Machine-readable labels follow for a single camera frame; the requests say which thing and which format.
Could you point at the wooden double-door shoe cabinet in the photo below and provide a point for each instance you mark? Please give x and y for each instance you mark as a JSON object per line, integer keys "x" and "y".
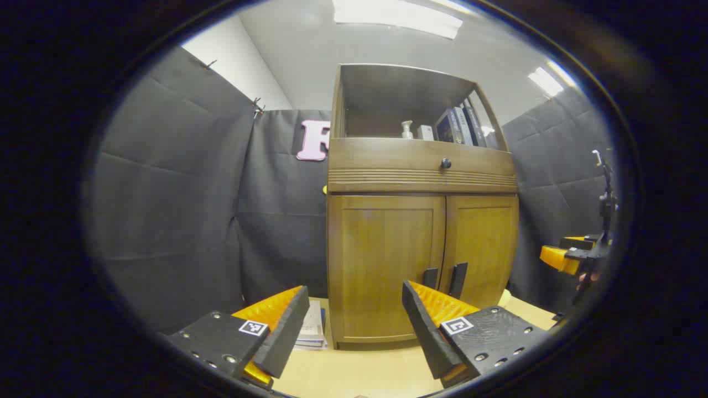
{"x": 420, "y": 177}

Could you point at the white pump bottle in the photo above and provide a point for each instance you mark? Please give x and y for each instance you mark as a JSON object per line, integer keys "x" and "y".
{"x": 407, "y": 131}

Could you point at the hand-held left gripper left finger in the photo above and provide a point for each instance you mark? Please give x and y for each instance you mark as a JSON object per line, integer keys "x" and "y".
{"x": 285, "y": 331}

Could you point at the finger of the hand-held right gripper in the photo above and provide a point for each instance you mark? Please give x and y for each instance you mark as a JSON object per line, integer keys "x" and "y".
{"x": 556, "y": 257}

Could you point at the small white box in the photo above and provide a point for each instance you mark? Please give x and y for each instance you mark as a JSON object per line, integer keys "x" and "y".
{"x": 425, "y": 132}

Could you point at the wooden drawer with black knob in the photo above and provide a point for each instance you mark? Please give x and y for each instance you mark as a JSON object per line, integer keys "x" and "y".
{"x": 398, "y": 163}

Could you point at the long ceiling light panel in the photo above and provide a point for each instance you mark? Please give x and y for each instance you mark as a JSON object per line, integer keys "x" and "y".
{"x": 398, "y": 16}

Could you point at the small ceiling light panel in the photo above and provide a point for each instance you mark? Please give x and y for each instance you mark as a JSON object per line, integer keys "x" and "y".
{"x": 547, "y": 80}

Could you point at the black backdrop cloth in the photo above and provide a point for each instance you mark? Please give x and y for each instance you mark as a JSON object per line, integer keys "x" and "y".
{"x": 182, "y": 193}

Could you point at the stack of pale books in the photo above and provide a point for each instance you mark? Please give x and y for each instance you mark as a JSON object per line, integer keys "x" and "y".
{"x": 312, "y": 329}

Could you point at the wooden shoe cabinet door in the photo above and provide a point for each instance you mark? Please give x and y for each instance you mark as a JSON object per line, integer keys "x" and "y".
{"x": 487, "y": 243}
{"x": 381, "y": 265}

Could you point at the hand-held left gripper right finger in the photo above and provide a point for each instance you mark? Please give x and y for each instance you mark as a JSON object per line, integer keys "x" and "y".
{"x": 426, "y": 331}

